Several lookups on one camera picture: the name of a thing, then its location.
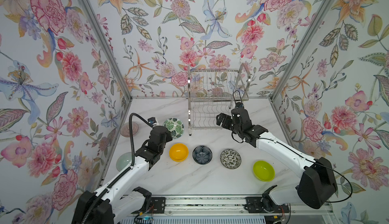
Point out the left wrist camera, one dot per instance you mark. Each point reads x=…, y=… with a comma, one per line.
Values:
x=153, y=122

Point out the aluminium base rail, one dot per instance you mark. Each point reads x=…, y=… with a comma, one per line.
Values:
x=228, y=209

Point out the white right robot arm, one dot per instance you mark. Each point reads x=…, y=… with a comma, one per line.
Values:
x=316, y=176

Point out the chrome wire dish rack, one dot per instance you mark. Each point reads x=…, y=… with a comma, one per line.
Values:
x=211, y=92

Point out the dark blue flower bowl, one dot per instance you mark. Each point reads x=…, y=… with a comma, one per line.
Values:
x=202, y=155

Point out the black white speckled bowl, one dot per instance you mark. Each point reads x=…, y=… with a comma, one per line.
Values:
x=230, y=159

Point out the pale celadon bowl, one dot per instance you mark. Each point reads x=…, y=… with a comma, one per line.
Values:
x=123, y=161

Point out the aluminium corner post right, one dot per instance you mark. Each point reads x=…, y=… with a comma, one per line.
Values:
x=306, y=39

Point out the aluminium corner post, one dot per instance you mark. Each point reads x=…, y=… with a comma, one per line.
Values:
x=92, y=18
x=306, y=39

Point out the green leaf pattern bowl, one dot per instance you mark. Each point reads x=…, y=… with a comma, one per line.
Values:
x=175, y=126

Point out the yellow bowl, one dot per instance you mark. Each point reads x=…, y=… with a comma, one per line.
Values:
x=178, y=152

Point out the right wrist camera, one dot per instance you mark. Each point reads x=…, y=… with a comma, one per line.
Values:
x=239, y=105

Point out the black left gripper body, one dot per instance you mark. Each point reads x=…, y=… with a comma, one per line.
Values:
x=159, y=129

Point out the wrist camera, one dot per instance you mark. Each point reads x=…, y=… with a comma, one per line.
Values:
x=153, y=122
x=239, y=105

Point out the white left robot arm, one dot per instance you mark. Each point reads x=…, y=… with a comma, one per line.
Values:
x=108, y=204

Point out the pink striped ceramic bowl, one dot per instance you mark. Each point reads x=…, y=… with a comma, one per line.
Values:
x=125, y=129

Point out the lime green bowl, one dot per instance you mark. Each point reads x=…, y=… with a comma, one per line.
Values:
x=263, y=171

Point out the aluminium corner post left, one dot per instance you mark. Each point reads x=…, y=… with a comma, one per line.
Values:
x=92, y=18

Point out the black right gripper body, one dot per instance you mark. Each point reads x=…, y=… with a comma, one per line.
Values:
x=240, y=111

